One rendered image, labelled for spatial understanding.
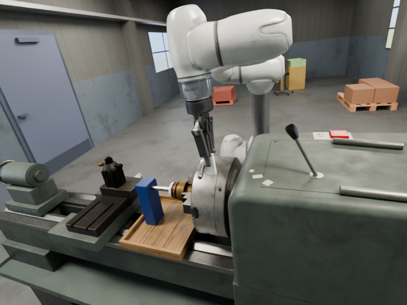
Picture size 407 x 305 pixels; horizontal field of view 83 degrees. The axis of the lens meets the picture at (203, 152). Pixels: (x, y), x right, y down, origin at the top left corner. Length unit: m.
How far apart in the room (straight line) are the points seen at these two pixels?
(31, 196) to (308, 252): 1.44
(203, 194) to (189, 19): 0.53
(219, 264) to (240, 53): 0.76
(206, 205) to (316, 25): 9.57
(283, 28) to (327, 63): 9.70
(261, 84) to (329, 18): 9.12
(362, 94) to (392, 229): 5.18
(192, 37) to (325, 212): 0.53
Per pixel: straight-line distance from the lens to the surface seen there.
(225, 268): 0.99
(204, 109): 0.61
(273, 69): 1.10
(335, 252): 0.76
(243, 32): 0.56
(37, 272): 1.84
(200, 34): 0.58
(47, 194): 1.69
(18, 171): 1.66
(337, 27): 10.25
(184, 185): 0.98
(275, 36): 0.57
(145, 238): 1.14
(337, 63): 10.35
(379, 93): 5.90
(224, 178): 0.81
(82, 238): 1.23
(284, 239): 0.74
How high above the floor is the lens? 1.64
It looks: 25 degrees down
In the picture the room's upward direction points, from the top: 8 degrees counter-clockwise
